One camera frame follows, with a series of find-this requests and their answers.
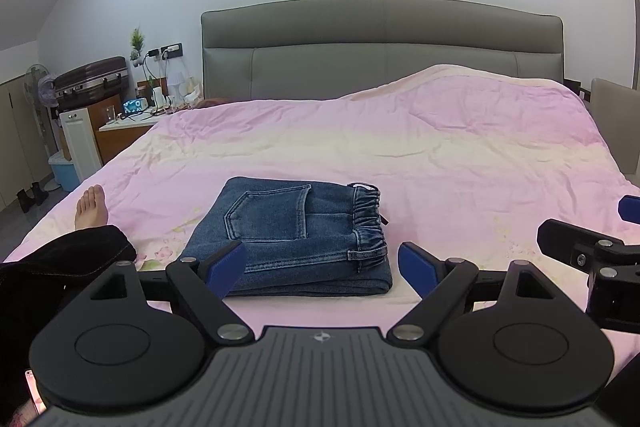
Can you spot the white standing fan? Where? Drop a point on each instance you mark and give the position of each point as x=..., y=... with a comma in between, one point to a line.
x=36, y=79

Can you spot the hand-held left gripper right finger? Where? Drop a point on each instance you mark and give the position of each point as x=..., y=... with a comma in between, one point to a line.
x=420, y=269

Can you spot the brown suitcase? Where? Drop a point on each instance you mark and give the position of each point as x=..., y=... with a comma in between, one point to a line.
x=90, y=79

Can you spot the small potted plant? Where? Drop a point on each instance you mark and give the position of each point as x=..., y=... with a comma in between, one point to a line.
x=136, y=44

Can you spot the black wall socket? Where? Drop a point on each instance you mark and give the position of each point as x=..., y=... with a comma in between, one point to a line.
x=167, y=50

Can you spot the pink bed blanket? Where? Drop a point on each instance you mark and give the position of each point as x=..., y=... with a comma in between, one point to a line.
x=400, y=147

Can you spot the beige wardrobe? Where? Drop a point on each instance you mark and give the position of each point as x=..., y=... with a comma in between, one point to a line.
x=20, y=142

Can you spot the grey bedside cabinet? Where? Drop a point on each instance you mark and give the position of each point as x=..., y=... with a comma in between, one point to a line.
x=617, y=122

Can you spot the white table lamp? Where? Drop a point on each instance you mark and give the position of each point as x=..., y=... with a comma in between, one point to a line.
x=175, y=84

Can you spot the clear drinking glass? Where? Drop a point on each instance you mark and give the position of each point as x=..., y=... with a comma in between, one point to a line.
x=110, y=113

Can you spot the grey upholstered headboard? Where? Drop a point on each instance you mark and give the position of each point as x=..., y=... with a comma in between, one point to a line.
x=380, y=42

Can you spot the white small cabinet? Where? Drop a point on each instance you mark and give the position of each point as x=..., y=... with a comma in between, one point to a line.
x=80, y=147

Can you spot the blue denim pants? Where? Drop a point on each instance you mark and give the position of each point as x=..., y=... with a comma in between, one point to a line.
x=280, y=232

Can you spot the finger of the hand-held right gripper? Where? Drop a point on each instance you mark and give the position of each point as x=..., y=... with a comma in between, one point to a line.
x=565, y=237
x=630, y=208

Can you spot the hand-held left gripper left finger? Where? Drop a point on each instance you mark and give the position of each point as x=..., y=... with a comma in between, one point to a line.
x=227, y=269

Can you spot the person's black trouser leg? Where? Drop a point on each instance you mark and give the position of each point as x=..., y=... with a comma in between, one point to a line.
x=60, y=257

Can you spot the blue plastic bin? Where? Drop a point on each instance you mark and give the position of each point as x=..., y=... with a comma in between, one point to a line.
x=64, y=172

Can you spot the wooden nightstand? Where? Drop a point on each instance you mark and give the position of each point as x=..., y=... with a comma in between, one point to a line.
x=117, y=142

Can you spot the person's bare foot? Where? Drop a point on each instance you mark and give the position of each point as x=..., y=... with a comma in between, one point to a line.
x=90, y=212

